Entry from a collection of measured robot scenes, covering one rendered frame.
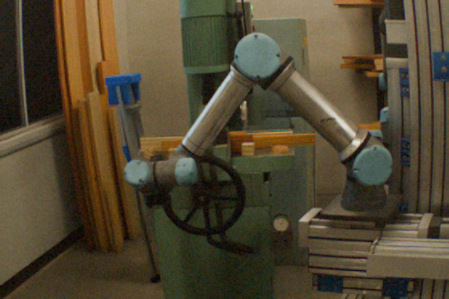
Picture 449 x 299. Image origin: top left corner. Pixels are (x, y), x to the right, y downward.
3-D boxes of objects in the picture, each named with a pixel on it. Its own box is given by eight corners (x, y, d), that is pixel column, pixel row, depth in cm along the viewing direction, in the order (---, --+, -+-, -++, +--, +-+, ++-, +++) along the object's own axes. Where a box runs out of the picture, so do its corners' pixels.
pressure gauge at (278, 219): (273, 236, 205) (272, 216, 203) (273, 233, 209) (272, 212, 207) (289, 236, 204) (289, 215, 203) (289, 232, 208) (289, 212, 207)
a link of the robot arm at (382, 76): (376, 12, 193) (379, 98, 231) (404, 12, 191) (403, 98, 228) (374, -7, 200) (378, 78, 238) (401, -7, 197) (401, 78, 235)
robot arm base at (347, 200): (390, 197, 170) (391, 167, 169) (380, 212, 157) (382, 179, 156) (348, 195, 178) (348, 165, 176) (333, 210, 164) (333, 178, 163)
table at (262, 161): (125, 183, 203) (123, 167, 202) (143, 163, 233) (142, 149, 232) (296, 177, 197) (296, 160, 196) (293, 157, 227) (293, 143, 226)
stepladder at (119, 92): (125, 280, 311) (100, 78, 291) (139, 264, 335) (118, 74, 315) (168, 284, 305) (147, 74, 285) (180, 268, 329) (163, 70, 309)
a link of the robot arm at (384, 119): (379, 137, 216) (378, 103, 213) (410, 136, 212) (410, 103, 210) (380, 143, 204) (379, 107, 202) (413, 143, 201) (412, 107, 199)
